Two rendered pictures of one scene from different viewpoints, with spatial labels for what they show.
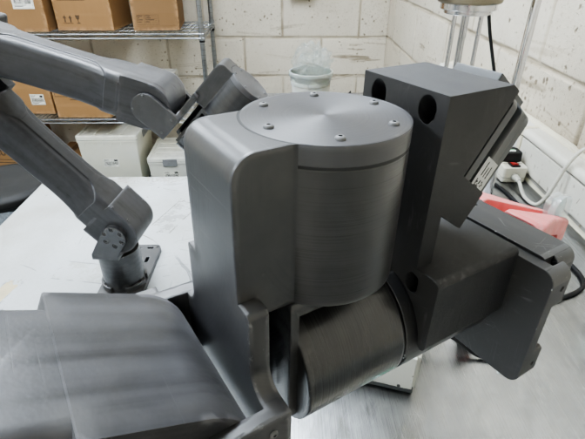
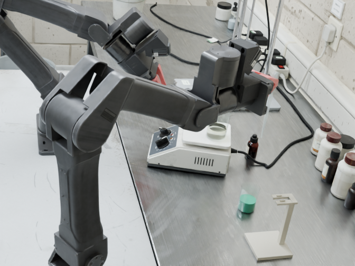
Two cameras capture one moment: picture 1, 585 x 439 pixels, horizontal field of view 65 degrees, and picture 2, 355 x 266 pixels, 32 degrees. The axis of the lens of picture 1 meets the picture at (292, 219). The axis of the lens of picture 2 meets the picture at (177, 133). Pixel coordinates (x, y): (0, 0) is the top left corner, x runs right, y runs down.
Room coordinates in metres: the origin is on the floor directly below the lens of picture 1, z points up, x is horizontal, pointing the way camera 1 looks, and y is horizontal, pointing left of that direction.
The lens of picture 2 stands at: (-0.82, 0.33, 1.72)
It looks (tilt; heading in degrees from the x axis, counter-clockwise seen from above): 29 degrees down; 344
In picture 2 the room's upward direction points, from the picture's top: 8 degrees clockwise
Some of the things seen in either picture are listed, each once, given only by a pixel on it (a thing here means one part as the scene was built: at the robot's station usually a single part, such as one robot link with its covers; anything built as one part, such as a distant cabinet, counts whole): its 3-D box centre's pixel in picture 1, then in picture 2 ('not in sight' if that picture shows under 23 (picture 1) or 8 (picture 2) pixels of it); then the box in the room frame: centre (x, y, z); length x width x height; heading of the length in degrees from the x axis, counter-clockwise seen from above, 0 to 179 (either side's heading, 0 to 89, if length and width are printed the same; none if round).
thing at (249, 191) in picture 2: not in sight; (248, 198); (0.24, -0.16, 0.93); 0.04 x 0.04 x 0.06
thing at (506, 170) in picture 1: (482, 141); (261, 50); (1.14, -0.50, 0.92); 0.40 x 0.06 x 0.04; 1
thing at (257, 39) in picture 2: not in sight; (258, 40); (1.16, -0.49, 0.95); 0.07 x 0.04 x 0.02; 91
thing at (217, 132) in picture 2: not in sight; (218, 124); (0.41, -0.12, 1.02); 0.06 x 0.05 x 0.08; 59
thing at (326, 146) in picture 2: not in sight; (329, 151); (0.40, -0.43, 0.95); 0.06 x 0.06 x 0.10
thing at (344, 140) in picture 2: not in sight; (343, 148); (0.45, -0.50, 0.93); 0.05 x 0.05 x 0.06
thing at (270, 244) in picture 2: not in sight; (273, 222); (0.11, -0.17, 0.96); 0.08 x 0.08 x 0.13; 3
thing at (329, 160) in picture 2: not in sight; (332, 164); (0.35, -0.41, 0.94); 0.04 x 0.04 x 0.09
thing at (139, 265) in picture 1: (122, 265); (51, 121); (0.58, 0.27, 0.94); 0.20 x 0.07 x 0.08; 1
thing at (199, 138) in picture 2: not in sight; (206, 133); (0.44, -0.11, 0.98); 0.12 x 0.12 x 0.01; 74
